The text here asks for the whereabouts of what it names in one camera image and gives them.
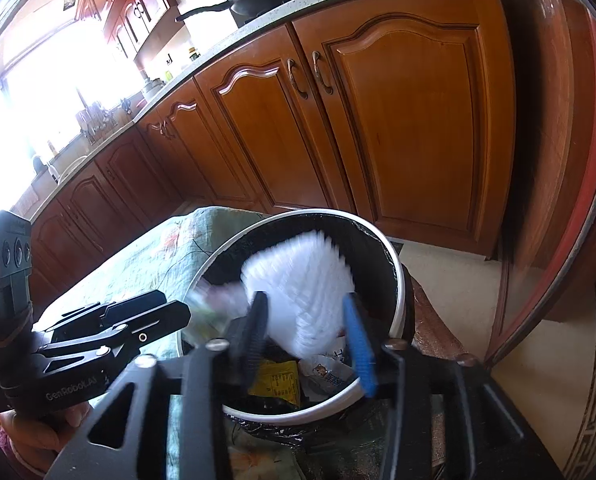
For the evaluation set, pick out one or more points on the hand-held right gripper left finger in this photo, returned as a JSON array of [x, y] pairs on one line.
[[253, 330]]

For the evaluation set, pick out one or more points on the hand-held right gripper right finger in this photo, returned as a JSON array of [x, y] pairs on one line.
[[358, 345]]

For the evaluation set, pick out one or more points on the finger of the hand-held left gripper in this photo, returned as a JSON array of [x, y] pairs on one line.
[[148, 325], [128, 305]]

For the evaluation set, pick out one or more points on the white blue wrapper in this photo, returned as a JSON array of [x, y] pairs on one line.
[[328, 375]]

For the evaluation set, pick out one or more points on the white round trash bin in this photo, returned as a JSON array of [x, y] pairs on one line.
[[398, 305]]

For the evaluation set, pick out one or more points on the white foam fruit net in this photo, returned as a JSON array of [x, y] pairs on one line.
[[303, 290]]

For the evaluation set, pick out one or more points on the person's left hand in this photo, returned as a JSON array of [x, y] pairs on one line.
[[33, 435]]

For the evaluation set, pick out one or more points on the teal floral tablecloth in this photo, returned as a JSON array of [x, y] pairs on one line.
[[143, 265]]

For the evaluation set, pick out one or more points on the yellow packet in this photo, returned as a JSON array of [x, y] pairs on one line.
[[275, 382]]

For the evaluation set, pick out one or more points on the silver embossed mat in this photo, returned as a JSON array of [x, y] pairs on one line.
[[438, 325]]

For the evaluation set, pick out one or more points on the utensil rack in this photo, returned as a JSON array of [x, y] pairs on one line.
[[95, 120]]

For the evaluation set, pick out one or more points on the bright kitchen window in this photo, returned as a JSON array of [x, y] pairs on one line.
[[43, 90]]

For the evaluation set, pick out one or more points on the brown lower kitchen cabinets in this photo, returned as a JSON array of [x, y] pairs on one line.
[[378, 135]]

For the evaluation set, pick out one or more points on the steel cooking pot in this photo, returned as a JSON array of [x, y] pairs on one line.
[[153, 90]]

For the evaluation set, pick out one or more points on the brown upper wall cabinets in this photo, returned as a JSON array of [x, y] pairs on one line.
[[128, 5]]

